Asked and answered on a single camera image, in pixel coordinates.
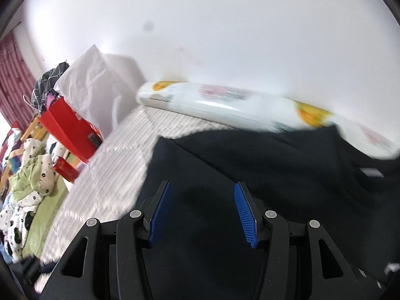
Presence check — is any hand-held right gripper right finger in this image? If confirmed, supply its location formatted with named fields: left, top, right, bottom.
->
left=234, top=181, right=363, bottom=300

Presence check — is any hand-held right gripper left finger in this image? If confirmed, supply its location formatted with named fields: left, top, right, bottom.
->
left=39, top=180, right=172, bottom=300

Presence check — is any dark navy garment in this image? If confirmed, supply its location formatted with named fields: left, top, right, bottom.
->
left=120, top=125, right=400, bottom=300

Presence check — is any striped bed mattress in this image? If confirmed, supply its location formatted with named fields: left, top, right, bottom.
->
left=34, top=104, right=238, bottom=291

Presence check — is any red can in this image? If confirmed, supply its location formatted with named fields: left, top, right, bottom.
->
left=52, top=156, right=79, bottom=182

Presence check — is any red paper bag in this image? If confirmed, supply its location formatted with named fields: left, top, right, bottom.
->
left=38, top=95, right=104, bottom=163

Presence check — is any green floral quilt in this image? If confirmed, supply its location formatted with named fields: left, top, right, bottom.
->
left=0, top=137, right=82, bottom=261

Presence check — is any white plastic bag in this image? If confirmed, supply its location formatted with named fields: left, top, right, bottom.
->
left=54, top=44, right=126, bottom=138

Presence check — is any wooden chair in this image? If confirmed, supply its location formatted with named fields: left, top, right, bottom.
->
left=20, top=115, right=49, bottom=147

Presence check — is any multicoloured cloth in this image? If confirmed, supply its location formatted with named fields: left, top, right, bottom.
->
left=1, top=129, right=24, bottom=176

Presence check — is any pink cloth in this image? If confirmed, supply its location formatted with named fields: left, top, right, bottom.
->
left=45, top=92, right=60, bottom=108

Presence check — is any dark checked cloth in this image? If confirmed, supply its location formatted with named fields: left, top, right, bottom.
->
left=31, top=62, right=70, bottom=113

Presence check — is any red patterned curtain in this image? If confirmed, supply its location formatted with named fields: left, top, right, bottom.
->
left=0, top=31, right=36, bottom=129

